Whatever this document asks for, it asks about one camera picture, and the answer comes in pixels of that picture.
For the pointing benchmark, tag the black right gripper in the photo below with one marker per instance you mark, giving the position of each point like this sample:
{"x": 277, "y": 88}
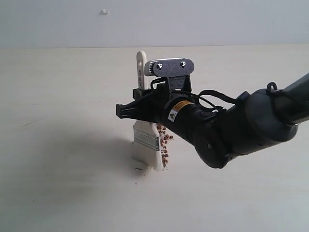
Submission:
{"x": 182, "y": 113}

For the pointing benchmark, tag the wooden paint brush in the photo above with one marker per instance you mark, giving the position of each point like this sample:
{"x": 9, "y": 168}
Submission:
{"x": 146, "y": 139}

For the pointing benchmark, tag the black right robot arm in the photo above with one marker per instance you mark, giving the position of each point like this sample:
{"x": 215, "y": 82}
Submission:
{"x": 219, "y": 127}

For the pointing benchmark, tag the brown beads and white crumbs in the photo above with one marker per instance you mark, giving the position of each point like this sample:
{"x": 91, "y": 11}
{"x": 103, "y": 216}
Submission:
{"x": 165, "y": 138}

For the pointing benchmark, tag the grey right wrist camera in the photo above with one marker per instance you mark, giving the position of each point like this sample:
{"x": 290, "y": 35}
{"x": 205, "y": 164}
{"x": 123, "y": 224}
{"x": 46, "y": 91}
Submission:
{"x": 169, "y": 67}

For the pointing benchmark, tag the small white wall hook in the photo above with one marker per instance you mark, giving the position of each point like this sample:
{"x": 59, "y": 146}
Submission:
{"x": 103, "y": 12}

